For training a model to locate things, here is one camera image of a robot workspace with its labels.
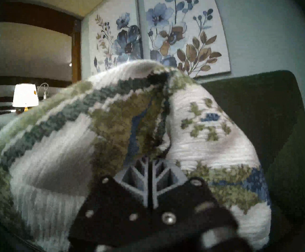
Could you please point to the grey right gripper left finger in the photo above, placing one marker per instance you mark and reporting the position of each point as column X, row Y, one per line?
column 115, row 201

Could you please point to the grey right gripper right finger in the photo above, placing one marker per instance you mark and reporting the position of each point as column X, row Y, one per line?
column 184, row 201

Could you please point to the green white patterned cushion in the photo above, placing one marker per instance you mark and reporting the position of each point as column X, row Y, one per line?
column 63, row 149

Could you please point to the dark green fabric sofa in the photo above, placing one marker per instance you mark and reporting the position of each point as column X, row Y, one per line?
column 260, row 109

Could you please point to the metal arc hanging lamp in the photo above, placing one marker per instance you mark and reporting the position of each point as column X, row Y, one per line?
column 45, row 89

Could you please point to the white shade table lamp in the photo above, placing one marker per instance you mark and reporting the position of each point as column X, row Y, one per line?
column 25, row 95

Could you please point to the floral canvas with blue flowers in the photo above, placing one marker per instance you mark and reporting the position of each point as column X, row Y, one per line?
column 107, row 54

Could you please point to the floral canvas with brown leaves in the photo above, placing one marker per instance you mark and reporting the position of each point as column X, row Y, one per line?
column 194, row 23

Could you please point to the dark wooden door frame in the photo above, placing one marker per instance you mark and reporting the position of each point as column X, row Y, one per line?
column 76, row 57

